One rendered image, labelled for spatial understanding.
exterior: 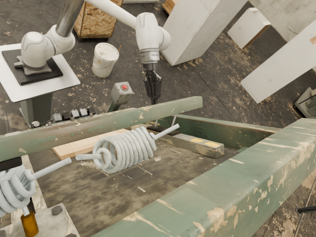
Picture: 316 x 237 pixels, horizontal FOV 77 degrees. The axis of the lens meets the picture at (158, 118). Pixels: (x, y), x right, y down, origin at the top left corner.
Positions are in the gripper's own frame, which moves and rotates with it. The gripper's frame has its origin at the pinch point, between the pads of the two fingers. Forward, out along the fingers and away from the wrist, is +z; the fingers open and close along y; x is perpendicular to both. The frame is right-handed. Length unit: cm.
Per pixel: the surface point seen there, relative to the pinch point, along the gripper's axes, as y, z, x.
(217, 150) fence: 38.0, 12.7, -3.2
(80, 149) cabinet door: -9.1, 13.8, -36.0
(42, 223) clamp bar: 47, 5, -56
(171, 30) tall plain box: -177, -80, 176
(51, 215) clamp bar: 46, 5, -55
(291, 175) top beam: 63, 10, -10
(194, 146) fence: 28.5, 13.5, -4.0
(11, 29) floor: -240, -87, -33
